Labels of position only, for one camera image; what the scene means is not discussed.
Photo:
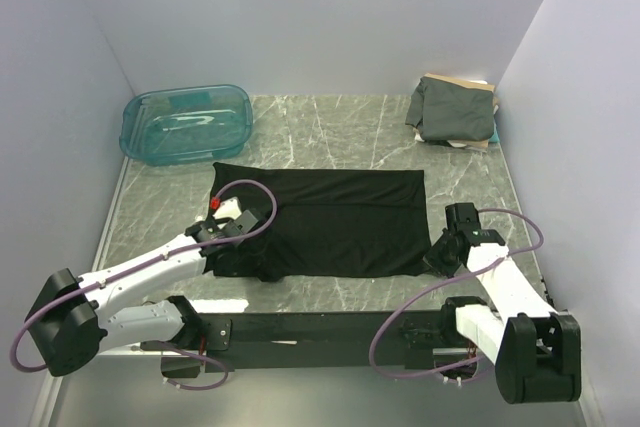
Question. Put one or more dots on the aluminium frame rail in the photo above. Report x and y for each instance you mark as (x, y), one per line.
(124, 388)

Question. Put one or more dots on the folded teal t-shirt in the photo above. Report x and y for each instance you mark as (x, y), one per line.
(495, 137)

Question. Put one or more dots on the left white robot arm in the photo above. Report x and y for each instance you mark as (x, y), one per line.
(74, 318)

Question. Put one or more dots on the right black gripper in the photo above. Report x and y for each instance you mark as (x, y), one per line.
(433, 260)

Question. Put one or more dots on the black t-shirt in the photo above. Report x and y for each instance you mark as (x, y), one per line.
(331, 223)

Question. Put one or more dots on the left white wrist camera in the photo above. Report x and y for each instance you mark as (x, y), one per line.
(225, 209)

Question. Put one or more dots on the folded dark grey t-shirt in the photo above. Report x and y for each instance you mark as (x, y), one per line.
(452, 109)

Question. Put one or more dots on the teal plastic bin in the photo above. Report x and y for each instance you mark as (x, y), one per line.
(186, 125)

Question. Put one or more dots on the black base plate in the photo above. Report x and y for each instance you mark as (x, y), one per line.
(416, 340)

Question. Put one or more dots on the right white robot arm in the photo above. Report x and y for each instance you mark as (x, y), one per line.
(535, 349)

